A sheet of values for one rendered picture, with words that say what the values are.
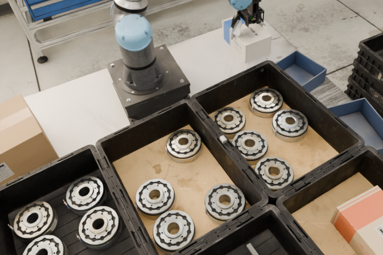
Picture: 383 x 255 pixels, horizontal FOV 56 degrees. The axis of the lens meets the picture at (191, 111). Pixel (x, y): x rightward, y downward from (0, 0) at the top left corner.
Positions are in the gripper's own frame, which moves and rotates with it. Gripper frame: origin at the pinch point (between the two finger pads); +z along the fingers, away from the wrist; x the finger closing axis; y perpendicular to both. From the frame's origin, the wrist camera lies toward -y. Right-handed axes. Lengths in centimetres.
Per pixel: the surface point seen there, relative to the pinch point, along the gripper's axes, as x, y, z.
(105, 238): -76, 65, -10
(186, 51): -24.1, -9.4, 6.5
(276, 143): -23, 58, -7
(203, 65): -21.5, 2.4, 6.4
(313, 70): 12.6, 29.8, 3.0
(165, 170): -56, 51, -7
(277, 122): -20, 53, -10
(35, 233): -92, 55, -10
